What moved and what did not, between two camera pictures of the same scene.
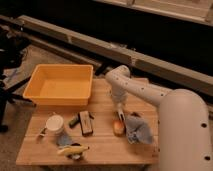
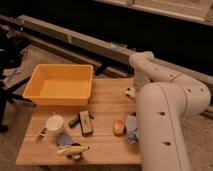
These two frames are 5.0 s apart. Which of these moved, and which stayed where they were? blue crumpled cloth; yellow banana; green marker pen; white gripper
Moved: white gripper
Stayed: yellow banana; green marker pen; blue crumpled cloth
